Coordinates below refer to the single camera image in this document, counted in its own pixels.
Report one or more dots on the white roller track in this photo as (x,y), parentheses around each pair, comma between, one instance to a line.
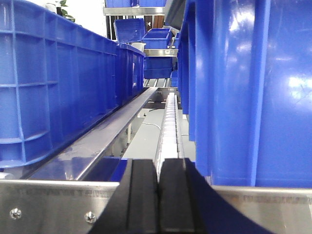
(170,139)

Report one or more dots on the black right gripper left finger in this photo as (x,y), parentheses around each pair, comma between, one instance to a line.
(133,207)

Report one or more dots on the stainless steel shelf front rail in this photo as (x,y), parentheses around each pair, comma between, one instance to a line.
(60,207)

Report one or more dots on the large blue bin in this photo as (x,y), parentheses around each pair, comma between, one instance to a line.
(245,79)
(57,79)

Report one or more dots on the small blue bin background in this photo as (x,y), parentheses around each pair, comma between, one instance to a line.
(157,38)

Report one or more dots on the steel lane divider rail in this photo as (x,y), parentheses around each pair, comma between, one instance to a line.
(109,139)

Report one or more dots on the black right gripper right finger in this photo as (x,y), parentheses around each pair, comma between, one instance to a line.
(189,205)

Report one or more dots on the tilted blue bin background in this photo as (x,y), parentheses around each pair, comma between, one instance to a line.
(129,30)

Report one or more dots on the green plant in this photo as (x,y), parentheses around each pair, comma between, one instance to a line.
(59,6)

